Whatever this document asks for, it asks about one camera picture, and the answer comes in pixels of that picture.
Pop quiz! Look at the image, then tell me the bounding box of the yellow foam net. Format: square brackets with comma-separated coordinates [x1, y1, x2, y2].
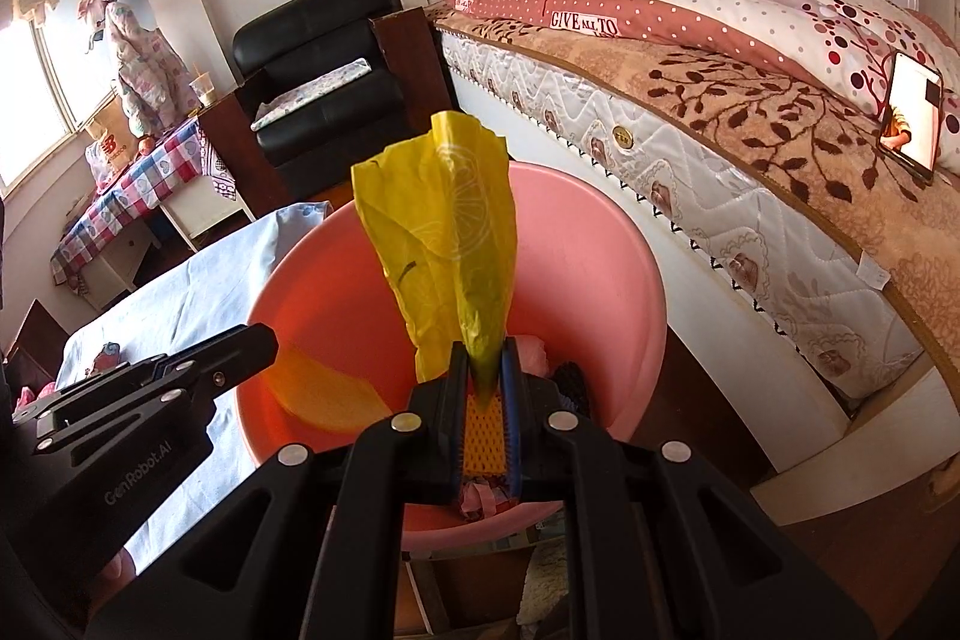
[465, 385, 511, 480]

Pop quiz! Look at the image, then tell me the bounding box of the blue foam net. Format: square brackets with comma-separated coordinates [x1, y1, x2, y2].
[555, 362, 595, 417]

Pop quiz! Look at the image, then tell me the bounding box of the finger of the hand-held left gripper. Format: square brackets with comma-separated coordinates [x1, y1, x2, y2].
[161, 338, 281, 414]
[150, 323, 280, 384]

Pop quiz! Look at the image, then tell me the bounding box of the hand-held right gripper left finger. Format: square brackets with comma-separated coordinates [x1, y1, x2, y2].
[86, 340, 473, 640]

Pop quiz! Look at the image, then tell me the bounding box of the white quilted mattress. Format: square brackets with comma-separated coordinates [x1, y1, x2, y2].
[439, 29, 938, 401]

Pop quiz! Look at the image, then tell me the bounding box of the white patterned hanging cloth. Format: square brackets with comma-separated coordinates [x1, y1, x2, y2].
[210, 141, 256, 206]

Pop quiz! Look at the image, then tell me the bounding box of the red polka-dot cloth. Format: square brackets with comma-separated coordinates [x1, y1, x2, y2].
[15, 385, 57, 420]

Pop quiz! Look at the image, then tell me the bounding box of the white desk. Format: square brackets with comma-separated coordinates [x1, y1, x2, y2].
[75, 175, 256, 311]

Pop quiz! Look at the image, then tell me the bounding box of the person's left hand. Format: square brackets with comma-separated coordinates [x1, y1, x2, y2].
[94, 546, 137, 603]

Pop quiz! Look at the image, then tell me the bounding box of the dark wooden side cabinet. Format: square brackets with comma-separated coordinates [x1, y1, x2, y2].
[371, 6, 458, 161]
[196, 70, 293, 214]

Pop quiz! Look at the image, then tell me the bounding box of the brown paper bag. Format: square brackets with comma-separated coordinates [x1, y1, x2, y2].
[84, 107, 136, 169]

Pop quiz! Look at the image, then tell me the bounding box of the pink plastic basin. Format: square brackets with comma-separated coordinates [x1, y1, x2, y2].
[236, 162, 668, 555]

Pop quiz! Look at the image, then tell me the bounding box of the smartphone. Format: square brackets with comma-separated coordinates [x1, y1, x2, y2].
[877, 51, 944, 184]

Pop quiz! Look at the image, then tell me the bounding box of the plaid-covered side table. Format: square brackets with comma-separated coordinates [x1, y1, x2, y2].
[51, 115, 215, 292]

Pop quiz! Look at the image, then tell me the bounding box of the black leather armchair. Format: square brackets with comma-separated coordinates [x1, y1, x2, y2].
[232, 0, 410, 199]

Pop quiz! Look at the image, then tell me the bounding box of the pale patterned seat cushion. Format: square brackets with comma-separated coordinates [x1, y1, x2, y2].
[251, 57, 374, 133]

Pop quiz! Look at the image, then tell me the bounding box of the light blue printed sheet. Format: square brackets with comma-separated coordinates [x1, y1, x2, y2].
[56, 201, 335, 573]

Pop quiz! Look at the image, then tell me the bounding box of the brown leaf pattern blanket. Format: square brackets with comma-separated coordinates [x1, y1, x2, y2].
[427, 6, 960, 386]

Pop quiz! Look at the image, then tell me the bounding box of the red printed white plastic bag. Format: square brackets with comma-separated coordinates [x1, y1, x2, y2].
[457, 479, 526, 522]

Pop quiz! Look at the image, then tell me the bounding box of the white fluffy mat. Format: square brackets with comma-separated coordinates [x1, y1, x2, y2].
[517, 531, 575, 622]

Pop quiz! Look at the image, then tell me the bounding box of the pale printed padded jacket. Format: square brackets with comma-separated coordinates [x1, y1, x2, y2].
[105, 0, 203, 135]

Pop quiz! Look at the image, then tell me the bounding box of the window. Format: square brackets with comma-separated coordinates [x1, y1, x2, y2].
[0, 21, 98, 191]

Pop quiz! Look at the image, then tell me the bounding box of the dark wooden chair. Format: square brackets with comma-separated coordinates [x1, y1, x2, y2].
[4, 299, 72, 401]

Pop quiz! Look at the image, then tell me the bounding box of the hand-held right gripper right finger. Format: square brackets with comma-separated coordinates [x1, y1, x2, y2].
[501, 336, 878, 640]

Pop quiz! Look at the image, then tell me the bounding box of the yellow plastic bag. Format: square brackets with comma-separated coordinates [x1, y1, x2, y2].
[351, 111, 520, 405]

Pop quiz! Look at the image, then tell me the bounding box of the pink plastic bag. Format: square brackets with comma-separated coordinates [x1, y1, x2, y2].
[517, 332, 563, 375]

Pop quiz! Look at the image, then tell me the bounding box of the wooden stool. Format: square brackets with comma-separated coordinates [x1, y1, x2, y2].
[401, 520, 571, 637]

